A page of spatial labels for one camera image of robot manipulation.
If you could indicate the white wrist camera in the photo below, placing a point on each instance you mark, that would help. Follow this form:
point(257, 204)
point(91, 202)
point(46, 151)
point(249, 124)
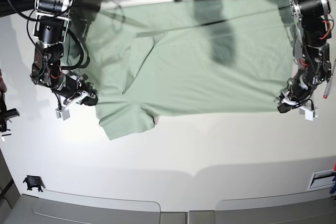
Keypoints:
point(63, 114)
point(308, 113)

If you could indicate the right grey chair back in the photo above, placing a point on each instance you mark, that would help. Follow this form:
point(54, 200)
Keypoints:
point(276, 209)

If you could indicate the grey chair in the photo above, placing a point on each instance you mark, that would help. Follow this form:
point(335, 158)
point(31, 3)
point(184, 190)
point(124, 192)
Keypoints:
point(276, 209)
point(85, 214)

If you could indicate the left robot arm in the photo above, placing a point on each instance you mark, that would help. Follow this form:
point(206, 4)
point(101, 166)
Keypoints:
point(313, 29)

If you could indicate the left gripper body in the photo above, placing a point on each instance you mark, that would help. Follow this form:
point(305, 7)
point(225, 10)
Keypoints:
point(298, 92)

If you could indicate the left grey chair back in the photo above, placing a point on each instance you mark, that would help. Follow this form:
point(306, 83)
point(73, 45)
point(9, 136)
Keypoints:
point(85, 214)

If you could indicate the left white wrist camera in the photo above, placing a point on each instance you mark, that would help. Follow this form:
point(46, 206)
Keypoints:
point(308, 113)

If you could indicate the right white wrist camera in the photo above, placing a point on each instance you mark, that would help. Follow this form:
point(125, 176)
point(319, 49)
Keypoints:
point(63, 114)

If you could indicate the light green T-shirt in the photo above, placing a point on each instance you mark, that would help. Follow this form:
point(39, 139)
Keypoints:
point(183, 58)

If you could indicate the red-tipped screwdriver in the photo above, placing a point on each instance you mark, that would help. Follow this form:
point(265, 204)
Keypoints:
point(328, 68)

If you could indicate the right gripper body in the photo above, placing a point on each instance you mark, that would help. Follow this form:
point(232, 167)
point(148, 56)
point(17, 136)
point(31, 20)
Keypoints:
point(69, 90)

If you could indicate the black plastic clip part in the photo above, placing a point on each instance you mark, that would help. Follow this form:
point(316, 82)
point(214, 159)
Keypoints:
point(34, 182)

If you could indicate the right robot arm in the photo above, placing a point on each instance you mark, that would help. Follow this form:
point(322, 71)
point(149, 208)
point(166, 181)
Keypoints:
point(51, 28)

